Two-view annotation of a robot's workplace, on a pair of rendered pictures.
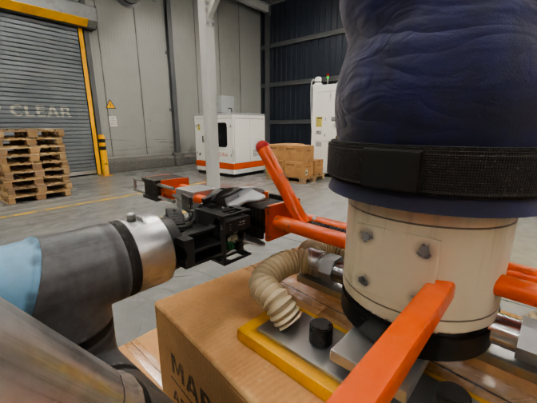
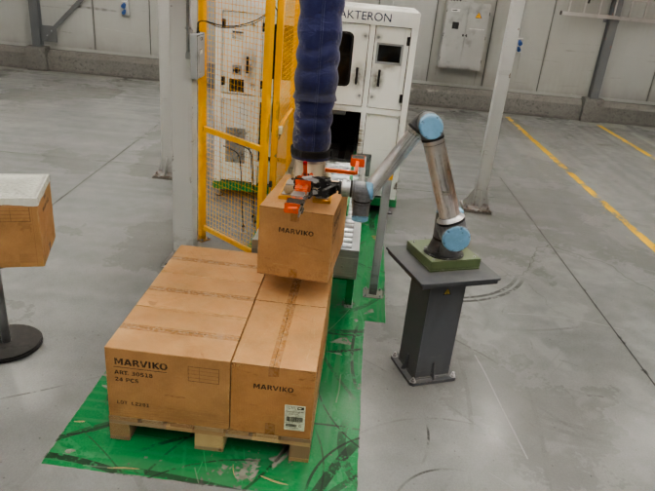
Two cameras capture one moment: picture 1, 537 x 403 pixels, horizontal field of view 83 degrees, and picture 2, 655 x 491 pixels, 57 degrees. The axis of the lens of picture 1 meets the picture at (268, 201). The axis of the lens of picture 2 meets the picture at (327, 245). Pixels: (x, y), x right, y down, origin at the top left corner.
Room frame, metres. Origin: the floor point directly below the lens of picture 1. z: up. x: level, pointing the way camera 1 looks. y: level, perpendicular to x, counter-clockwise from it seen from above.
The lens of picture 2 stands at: (2.33, 2.44, 2.21)
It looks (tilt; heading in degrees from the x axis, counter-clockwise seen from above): 24 degrees down; 230
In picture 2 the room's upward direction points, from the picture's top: 5 degrees clockwise
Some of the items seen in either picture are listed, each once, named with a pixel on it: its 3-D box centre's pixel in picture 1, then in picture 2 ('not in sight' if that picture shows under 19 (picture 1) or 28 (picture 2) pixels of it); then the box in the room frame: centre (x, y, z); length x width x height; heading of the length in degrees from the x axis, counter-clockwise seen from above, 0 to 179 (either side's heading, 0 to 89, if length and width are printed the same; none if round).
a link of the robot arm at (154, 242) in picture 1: (144, 249); (345, 187); (0.35, 0.15, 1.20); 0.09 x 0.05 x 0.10; 48
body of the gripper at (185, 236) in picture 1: (202, 234); (329, 185); (0.40, 0.09, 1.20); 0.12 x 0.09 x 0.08; 138
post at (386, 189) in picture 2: not in sight; (380, 234); (-0.61, -0.50, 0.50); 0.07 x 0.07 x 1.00; 48
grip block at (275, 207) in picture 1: (266, 213); (303, 183); (0.51, 0.00, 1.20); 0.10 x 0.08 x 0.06; 137
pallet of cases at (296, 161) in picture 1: (295, 161); not in sight; (7.93, -0.71, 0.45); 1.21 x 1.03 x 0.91; 50
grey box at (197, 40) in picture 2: not in sight; (198, 56); (0.33, -1.57, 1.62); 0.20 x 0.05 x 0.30; 48
